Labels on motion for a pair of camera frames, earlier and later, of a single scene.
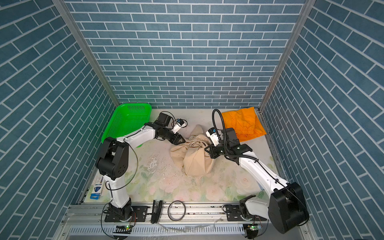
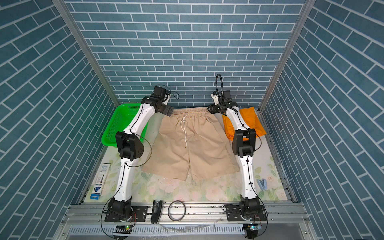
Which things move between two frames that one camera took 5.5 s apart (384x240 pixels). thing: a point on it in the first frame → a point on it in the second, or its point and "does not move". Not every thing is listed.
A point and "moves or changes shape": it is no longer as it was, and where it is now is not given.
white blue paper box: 97,189 does not move
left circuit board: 124,229 does not move
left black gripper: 176,138 → 165,111
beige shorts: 192,155 moves or changes shape
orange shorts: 246,123 does not move
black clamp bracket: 156,208 does not move
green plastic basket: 126,118 does not move
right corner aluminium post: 307,7 does not move
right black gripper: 212,151 → 213,107
